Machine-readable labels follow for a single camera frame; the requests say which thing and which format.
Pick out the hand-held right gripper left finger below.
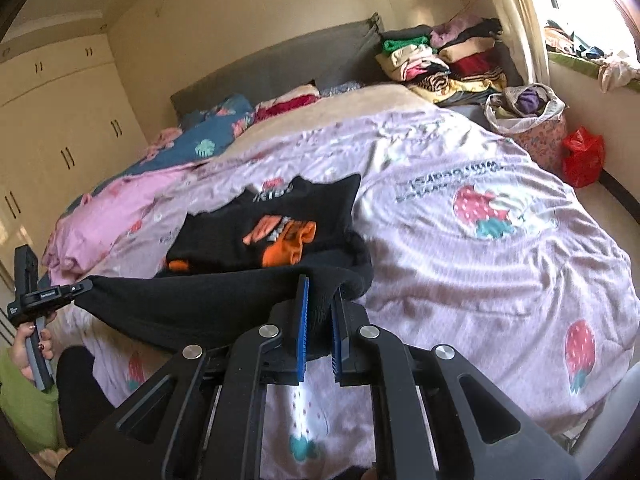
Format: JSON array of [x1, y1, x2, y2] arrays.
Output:
[[114, 274, 312, 480]]

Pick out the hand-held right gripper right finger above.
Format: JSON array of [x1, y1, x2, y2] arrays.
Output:
[[329, 284, 532, 480]]

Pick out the black sweater with orange cuffs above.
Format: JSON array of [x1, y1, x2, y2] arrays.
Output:
[[75, 174, 376, 362]]

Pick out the person's left forearm green sleeve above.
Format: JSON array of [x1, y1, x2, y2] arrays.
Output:
[[0, 347, 65, 455]]

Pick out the pile of folded clothes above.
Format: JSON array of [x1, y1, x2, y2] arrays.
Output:
[[375, 14, 524, 107]]

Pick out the clothes on windowsill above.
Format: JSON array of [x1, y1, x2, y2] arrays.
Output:
[[542, 19, 640, 95]]

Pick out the person's left hand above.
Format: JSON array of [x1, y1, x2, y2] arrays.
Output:
[[9, 323, 55, 387]]

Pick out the pink blanket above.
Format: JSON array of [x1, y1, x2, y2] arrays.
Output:
[[42, 159, 202, 275]]

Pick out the person's leg in black trousers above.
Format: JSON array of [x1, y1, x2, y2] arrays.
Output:
[[54, 346, 122, 450]]

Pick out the pink strawberry print quilt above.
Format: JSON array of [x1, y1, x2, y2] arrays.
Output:
[[42, 95, 635, 480]]

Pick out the cream wardrobe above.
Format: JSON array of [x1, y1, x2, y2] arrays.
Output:
[[0, 35, 152, 293]]

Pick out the red and pink cloth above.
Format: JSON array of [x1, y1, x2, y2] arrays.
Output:
[[254, 84, 322, 122]]

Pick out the beige blanket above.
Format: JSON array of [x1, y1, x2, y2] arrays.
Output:
[[210, 82, 442, 172]]

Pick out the grey padded headboard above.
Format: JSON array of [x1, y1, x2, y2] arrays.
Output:
[[169, 12, 387, 117]]

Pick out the floral fabric bag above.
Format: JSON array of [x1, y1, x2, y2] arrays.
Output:
[[483, 82, 569, 182]]

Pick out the red plastic bag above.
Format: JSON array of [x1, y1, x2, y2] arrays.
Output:
[[561, 126, 607, 189]]

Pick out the purple cloth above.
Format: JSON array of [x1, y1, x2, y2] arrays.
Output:
[[515, 87, 544, 117]]

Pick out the cream curtain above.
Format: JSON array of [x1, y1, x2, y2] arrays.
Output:
[[479, 0, 552, 92]]

